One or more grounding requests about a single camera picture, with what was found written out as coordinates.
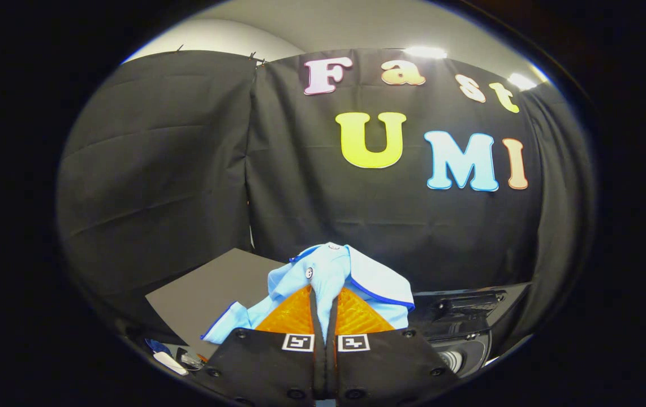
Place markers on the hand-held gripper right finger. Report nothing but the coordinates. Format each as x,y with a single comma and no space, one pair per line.
385,362

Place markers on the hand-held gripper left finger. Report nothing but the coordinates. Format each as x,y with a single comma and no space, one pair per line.
316,316

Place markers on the dark grey washing machine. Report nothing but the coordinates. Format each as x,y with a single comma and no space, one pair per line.
470,353

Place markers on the small white object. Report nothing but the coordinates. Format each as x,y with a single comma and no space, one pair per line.
170,363

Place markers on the ceiling light panel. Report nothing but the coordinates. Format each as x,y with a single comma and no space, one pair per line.
425,52
522,82

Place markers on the black backdrop cloth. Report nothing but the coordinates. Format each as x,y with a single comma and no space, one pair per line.
159,169

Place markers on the grey cabinet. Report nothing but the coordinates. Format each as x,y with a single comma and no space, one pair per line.
210,294

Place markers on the light blue polo shirt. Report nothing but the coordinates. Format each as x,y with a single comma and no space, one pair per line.
323,265

